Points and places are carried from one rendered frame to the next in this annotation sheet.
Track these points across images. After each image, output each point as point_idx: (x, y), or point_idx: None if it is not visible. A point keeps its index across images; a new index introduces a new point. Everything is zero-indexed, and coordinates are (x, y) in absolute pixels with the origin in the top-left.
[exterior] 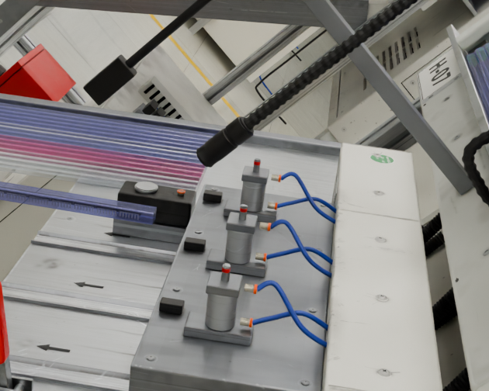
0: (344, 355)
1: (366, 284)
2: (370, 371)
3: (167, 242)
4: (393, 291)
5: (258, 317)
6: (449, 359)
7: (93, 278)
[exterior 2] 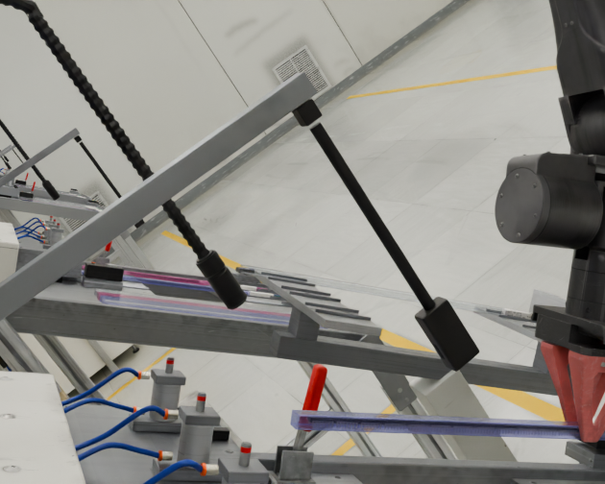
0: (42, 385)
1: (27, 424)
2: (17, 379)
3: None
4: None
5: (133, 438)
6: None
7: None
